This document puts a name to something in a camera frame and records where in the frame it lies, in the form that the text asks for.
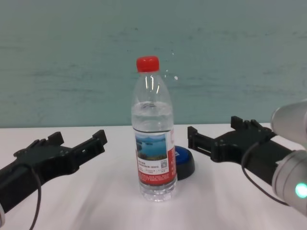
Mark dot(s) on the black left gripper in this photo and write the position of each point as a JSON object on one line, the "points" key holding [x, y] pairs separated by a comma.
{"points": [[48, 163]]}

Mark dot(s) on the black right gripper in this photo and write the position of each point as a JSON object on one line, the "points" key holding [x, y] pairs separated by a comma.
{"points": [[230, 148]]}

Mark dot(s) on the blue push button black base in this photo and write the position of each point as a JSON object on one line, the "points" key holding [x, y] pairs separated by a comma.
{"points": [[185, 163]]}

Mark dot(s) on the clear water bottle red cap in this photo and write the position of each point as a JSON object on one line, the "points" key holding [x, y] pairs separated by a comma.
{"points": [[153, 143]]}

